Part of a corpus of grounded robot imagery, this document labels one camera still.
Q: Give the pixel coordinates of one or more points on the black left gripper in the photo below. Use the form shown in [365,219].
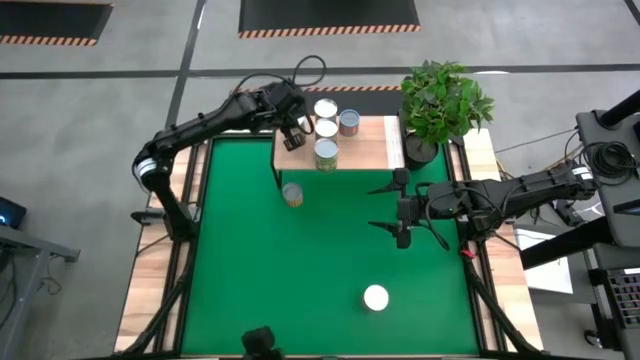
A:
[287,102]

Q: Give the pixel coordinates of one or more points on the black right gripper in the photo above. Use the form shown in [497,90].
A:
[410,210]

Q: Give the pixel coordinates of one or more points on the tall can red label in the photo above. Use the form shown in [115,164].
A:
[325,107]

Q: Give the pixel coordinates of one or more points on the tall can orange label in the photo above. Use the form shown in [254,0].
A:
[326,128]

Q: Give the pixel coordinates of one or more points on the tall green pears can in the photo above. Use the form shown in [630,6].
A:
[326,149]

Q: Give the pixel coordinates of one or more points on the short can purple label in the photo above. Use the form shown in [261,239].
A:
[349,119]

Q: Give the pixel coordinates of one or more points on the tall corn can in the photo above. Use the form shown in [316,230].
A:
[375,297]

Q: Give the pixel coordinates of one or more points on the short can striped orange label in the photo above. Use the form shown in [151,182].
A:
[292,192]

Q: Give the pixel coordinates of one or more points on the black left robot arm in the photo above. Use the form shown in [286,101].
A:
[200,125]

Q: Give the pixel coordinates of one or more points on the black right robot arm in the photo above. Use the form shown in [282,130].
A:
[510,195]

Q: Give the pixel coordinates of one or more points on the wooden shelf black legs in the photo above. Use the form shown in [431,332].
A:
[365,150]

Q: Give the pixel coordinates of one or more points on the silver metal bar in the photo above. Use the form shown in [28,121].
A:
[245,133]

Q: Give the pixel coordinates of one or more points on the black floor mat striped edge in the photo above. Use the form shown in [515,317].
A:
[370,102]
[50,20]
[327,15]

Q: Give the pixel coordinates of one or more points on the red clip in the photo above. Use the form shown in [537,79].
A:
[468,254]

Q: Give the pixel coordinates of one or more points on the green table mat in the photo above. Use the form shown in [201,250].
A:
[310,280]

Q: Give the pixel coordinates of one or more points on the green potted plant black pot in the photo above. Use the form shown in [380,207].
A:
[440,100]

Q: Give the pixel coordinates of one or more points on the black beam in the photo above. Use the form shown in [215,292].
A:
[560,245]

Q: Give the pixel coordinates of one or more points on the white board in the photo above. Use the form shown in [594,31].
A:
[550,277]

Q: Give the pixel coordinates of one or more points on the black caster wheel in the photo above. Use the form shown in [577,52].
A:
[592,339]

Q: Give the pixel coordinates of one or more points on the backlit keyboard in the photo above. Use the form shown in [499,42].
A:
[625,297]

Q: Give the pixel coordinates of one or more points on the black pole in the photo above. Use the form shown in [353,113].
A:
[622,106]

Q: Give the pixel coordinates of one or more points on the black device blue light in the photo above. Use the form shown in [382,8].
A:
[9,212]

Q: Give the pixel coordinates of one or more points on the grey desk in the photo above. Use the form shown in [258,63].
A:
[20,255]

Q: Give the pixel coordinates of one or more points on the black aluminium frame rail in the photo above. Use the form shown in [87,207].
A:
[186,280]
[475,300]

